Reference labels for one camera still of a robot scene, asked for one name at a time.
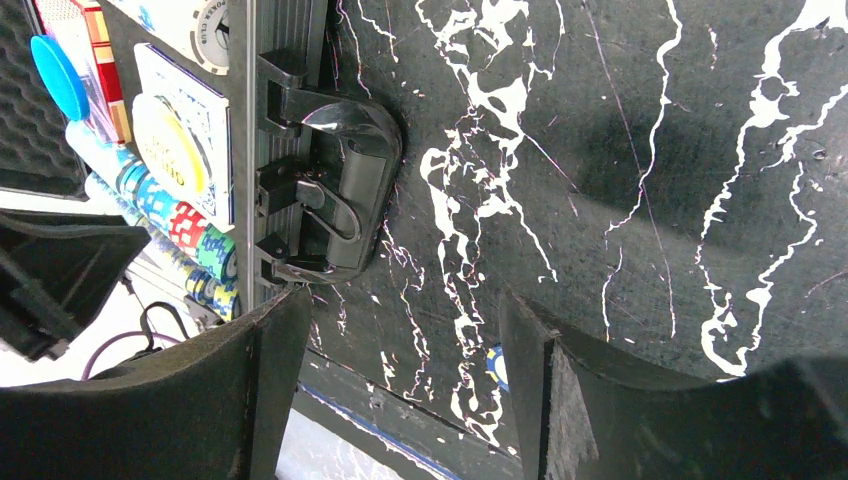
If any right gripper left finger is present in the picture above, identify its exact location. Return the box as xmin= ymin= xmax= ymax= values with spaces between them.
xmin=1 ymin=288 xmax=311 ymax=479

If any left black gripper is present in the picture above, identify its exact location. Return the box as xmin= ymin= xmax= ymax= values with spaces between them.
xmin=1 ymin=209 xmax=150 ymax=361

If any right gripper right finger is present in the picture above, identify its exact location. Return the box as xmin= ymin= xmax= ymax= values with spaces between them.
xmin=499 ymin=292 xmax=847 ymax=479

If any blue green chip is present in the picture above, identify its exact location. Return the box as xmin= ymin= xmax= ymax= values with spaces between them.
xmin=486 ymin=344 xmax=509 ymax=391

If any yellow round button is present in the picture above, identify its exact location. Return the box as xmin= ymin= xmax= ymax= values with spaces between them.
xmin=132 ymin=93 xmax=210 ymax=201

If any blue round dealer button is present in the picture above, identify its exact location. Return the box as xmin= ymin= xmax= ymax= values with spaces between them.
xmin=30 ymin=35 xmax=90 ymax=121

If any blue playing card deck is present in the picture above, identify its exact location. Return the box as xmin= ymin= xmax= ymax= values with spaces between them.
xmin=133 ymin=43 xmax=235 ymax=232

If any red playing card deck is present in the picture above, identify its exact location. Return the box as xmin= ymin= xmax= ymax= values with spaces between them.
xmin=34 ymin=0 xmax=132 ymax=144

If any teal green chip row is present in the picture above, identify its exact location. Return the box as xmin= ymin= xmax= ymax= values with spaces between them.
xmin=84 ymin=173 xmax=241 ymax=322

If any light blue chip row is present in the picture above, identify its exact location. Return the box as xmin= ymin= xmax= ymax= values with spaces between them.
xmin=65 ymin=121 xmax=238 ymax=282

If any black poker chip case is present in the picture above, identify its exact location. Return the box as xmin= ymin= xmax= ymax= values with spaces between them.
xmin=1 ymin=1 xmax=402 ymax=311

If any green orange chip row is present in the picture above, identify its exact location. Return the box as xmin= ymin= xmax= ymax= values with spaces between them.
xmin=110 ymin=0 xmax=230 ymax=76

